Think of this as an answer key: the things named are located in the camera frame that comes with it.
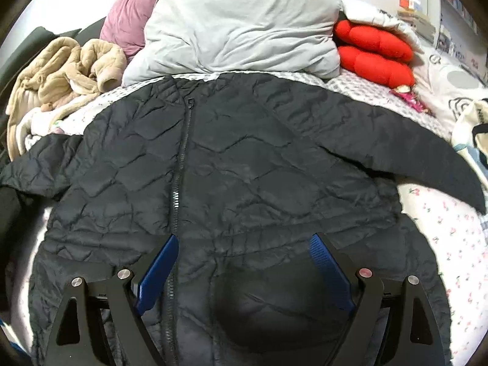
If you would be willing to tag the stack of books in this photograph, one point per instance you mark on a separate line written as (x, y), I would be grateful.
(410, 11)

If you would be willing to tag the black garment at left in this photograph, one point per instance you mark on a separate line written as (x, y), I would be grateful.
(18, 214)

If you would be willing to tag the white bookshelf with books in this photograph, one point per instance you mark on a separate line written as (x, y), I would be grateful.
(459, 35)

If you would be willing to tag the upper red cushion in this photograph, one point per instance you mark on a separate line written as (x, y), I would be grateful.
(372, 39)

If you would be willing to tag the red cushion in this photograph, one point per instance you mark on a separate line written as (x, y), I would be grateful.
(372, 39)
(375, 68)

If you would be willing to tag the black quilted jacket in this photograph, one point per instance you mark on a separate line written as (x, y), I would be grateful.
(228, 198)

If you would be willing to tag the white cartoon pillow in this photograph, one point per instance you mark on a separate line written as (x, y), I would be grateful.
(444, 86)

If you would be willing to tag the grey folded duvet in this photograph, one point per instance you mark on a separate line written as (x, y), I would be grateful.
(214, 36)

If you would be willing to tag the white patterned pillow top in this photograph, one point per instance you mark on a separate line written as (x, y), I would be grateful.
(364, 13)

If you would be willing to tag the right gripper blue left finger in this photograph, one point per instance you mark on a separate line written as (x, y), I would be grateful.
(151, 271)

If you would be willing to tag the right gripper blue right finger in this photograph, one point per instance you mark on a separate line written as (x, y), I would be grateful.
(337, 272)

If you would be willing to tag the lower red cushion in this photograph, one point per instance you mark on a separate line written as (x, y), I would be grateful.
(375, 68)

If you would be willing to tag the beige fleece garment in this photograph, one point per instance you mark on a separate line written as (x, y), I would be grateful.
(64, 77)

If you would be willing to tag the purple pillow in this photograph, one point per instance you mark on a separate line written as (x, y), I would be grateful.
(124, 25)

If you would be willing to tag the cherry print bed sheet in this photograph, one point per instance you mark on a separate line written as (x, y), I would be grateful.
(450, 236)

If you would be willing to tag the white black tote bag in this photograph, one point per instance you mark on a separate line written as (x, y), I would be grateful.
(469, 138)

